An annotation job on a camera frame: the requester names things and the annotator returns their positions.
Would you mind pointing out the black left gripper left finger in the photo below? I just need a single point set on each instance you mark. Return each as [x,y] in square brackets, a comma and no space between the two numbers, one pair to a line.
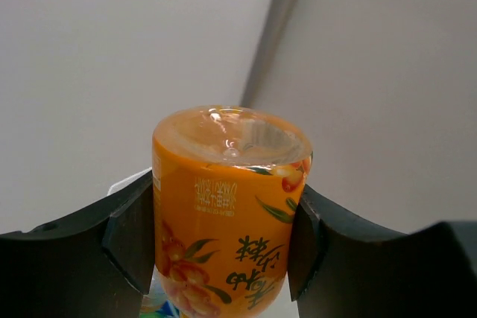
[95,262]

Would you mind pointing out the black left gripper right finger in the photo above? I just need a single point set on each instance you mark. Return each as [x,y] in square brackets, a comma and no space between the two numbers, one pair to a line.
[342,265]

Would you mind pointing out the orange juice bottle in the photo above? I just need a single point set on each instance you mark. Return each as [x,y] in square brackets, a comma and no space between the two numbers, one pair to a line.
[227,181]

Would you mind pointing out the translucent white plastic bin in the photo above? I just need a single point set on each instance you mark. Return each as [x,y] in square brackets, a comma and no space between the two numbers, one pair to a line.
[126,181]

